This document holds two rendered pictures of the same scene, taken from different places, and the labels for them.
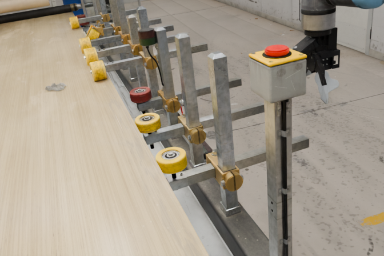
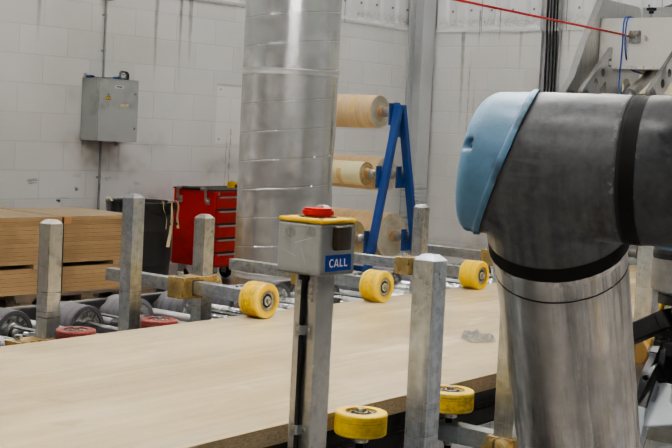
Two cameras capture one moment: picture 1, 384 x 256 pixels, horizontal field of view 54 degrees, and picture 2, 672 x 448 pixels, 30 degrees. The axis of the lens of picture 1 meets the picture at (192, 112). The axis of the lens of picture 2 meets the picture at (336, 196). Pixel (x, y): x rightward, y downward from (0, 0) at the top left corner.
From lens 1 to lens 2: 1.47 m
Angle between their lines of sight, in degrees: 57
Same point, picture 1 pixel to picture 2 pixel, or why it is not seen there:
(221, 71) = (422, 283)
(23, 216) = (161, 382)
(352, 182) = not seen: outside the picture
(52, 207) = (187, 388)
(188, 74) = not seen: hidden behind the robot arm
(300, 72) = (312, 241)
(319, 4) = not seen: hidden behind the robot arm
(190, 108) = (500, 394)
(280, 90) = (287, 255)
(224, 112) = (417, 358)
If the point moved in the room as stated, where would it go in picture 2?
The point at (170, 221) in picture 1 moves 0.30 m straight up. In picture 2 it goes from (217, 430) to (227, 217)
